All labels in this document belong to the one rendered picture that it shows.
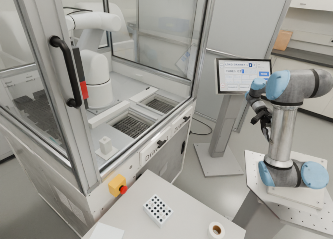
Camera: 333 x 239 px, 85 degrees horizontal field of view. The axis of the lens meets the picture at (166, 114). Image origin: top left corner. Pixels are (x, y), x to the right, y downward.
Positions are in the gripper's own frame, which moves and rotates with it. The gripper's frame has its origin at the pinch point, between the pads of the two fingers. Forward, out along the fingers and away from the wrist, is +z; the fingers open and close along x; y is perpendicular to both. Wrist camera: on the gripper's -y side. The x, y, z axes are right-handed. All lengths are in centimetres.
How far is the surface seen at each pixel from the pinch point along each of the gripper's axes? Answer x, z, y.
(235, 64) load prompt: 5, -78, 13
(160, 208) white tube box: 20, 22, -66
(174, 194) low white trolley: 24, 15, -57
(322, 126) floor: 124, -86, 228
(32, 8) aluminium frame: -58, 1, -97
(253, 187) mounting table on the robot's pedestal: 23.3, 17.8, -11.6
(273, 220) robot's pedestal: 42, 33, 4
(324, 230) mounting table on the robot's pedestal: 17.0, 43.5, 9.1
